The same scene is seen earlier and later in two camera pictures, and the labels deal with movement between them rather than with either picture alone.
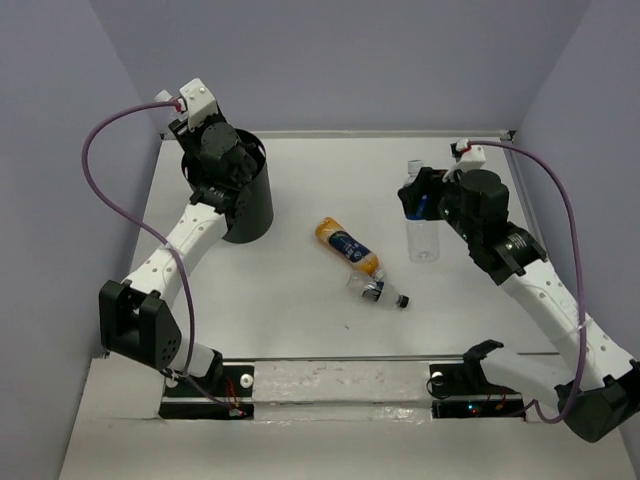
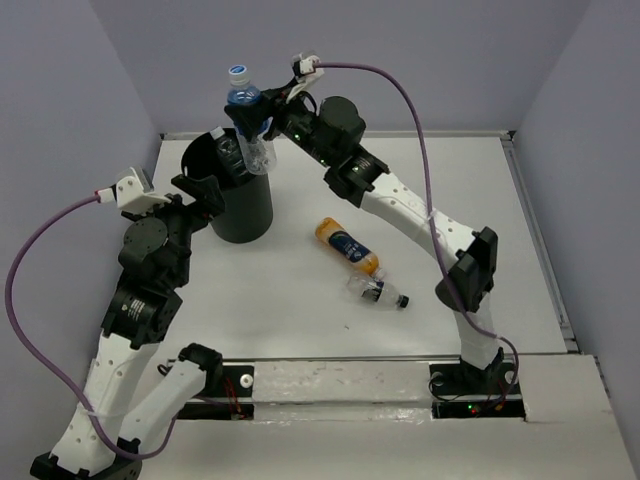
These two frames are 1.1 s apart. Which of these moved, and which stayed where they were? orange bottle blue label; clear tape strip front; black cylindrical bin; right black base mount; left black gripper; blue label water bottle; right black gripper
Moved: right black gripper; left black gripper; blue label water bottle
Stayed: clear tape strip front; black cylindrical bin; right black base mount; orange bottle blue label
